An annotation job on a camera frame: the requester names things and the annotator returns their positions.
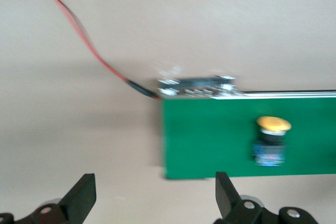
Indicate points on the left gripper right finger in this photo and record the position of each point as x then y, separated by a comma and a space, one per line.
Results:
228, 203

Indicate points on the green conveyor belt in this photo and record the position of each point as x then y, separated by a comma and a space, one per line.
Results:
210, 134

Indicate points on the yellow mushroom push button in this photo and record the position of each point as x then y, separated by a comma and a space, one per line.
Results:
273, 124

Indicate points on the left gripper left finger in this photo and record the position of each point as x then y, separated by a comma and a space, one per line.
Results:
76, 203

